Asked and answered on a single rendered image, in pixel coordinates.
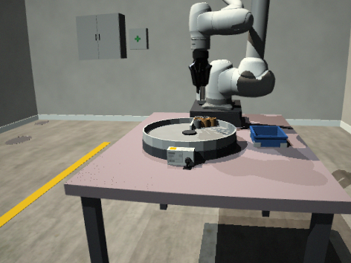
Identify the blue crate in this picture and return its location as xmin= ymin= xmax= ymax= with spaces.
xmin=249 ymin=126 xmax=288 ymax=148

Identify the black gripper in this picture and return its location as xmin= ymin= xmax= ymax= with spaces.
xmin=189 ymin=51 xmax=212 ymax=100

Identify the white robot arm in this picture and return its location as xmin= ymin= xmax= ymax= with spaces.
xmin=189 ymin=0 xmax=275 ymax=110

